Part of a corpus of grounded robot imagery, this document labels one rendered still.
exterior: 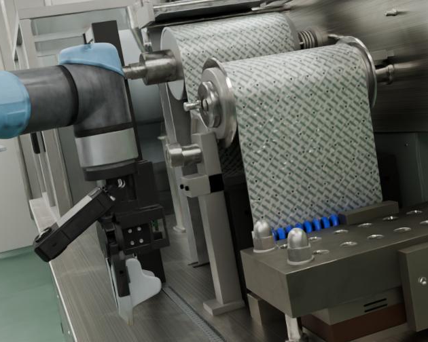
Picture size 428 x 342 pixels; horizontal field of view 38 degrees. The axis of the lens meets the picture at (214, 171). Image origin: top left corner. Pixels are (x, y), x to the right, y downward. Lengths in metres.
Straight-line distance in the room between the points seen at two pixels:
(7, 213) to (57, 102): 5.79
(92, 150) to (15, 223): 5.77
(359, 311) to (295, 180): 0.25
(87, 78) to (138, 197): 0.16
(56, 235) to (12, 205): 5.72
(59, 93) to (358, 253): 0.43
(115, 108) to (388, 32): 0.56
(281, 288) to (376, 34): 0.55
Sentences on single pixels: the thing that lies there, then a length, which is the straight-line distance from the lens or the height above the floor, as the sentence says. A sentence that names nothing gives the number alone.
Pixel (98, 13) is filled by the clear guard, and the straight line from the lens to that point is 1.98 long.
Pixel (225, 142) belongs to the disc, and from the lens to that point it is 1.01.
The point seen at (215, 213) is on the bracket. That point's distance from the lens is 1.04.
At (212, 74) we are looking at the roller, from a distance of 0.99.
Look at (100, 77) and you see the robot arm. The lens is 0.77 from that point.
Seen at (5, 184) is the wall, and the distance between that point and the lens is 6.49.
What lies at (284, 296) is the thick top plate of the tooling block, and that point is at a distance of 0.82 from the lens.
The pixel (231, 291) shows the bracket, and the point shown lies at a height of 0.93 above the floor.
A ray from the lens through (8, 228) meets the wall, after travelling 6.54.
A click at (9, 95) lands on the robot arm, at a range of 0.72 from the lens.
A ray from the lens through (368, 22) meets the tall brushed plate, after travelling 1.20.
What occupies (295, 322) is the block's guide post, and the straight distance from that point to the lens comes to 0.90.
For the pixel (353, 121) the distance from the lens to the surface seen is 1.05.
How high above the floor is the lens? 1.27
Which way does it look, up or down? 7 degrees down
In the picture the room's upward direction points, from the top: 10 degrees counter-clockwise
